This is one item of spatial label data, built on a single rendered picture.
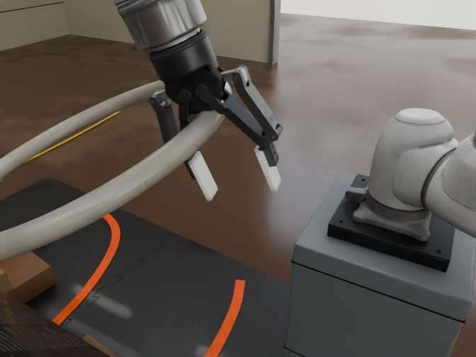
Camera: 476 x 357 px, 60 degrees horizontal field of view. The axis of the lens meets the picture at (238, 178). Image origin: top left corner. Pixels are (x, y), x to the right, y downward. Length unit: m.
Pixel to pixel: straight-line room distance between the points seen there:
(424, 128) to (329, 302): 0.48
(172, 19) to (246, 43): 5.14
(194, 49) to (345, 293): 0.76
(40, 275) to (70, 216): 1.67
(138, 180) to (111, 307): 1.58
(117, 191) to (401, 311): 0.78
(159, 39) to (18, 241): 0.26
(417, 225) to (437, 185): 0.17
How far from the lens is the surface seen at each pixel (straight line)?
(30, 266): 2.17
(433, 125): 0.97
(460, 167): 0.88
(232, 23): 5.65
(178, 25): 0.47
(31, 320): 1.18
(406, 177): 0.97
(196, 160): 0.58
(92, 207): 0.45
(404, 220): 1.06
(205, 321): 1.88
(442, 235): 1.10
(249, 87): 0.50
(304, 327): 1.22
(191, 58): 0.48
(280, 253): 2.21
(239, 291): 1.98
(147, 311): 1.95
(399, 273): 1.01
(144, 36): 0.48
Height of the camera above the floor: 1.46
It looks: 31 degrees down
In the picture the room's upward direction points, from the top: straight up
